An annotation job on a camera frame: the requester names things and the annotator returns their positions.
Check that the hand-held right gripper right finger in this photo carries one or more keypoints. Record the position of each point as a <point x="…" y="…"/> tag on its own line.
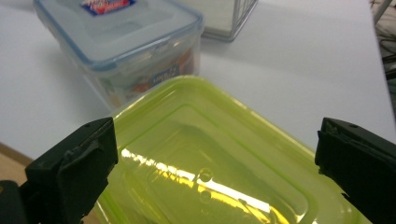
<point x="361" y="161"/>

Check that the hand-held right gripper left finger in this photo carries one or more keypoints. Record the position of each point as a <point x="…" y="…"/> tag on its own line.
<point x="71" y="174"/>

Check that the green lidded food container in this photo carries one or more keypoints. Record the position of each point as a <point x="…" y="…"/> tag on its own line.
<point x="199" y="137"/>

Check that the clear container with blue-sealed lid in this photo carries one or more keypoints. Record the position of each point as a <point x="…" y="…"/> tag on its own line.
<point x="124" y="37"/>

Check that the white metal desk frame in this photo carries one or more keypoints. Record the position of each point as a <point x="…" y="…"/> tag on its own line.
<point x="382" y="11"/>

